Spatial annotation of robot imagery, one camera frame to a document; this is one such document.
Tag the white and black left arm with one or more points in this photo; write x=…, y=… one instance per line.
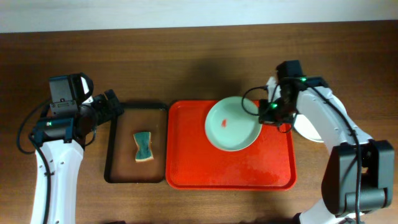
x=60, y=142

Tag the light green plate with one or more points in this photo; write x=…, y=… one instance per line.
x=232, y=124

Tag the green and yellow sponge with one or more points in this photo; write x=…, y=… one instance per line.
x=144, y=146

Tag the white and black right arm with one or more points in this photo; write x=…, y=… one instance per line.
x=359, y=175

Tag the red plastic tray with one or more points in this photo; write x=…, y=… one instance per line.
x=193, y=163

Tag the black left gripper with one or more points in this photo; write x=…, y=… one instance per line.
x=109, y=102

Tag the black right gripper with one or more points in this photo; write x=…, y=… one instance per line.
x=270, y=114

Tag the brown tray with black rim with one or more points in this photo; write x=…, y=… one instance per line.
x=121, y=166

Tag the white plate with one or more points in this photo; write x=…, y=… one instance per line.
x=308, y=130

